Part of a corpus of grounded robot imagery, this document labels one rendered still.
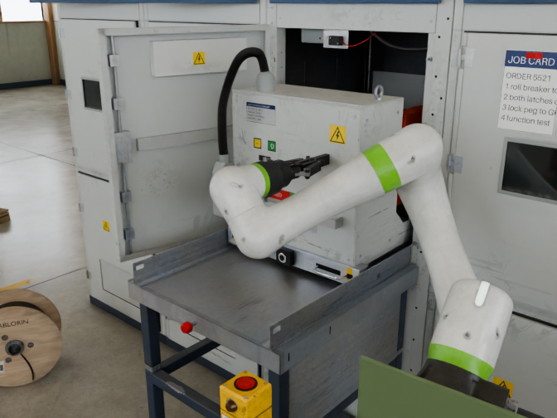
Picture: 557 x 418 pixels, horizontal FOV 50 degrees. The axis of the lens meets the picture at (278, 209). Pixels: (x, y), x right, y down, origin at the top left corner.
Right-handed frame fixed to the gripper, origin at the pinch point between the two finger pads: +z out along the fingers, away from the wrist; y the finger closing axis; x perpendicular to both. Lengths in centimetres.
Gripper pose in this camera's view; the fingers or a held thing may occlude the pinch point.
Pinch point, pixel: (320, 161)
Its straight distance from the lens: 169.3
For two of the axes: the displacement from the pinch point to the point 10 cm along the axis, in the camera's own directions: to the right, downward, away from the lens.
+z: 6.6, -2.5, 7.1
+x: 0.0, -9.5, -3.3
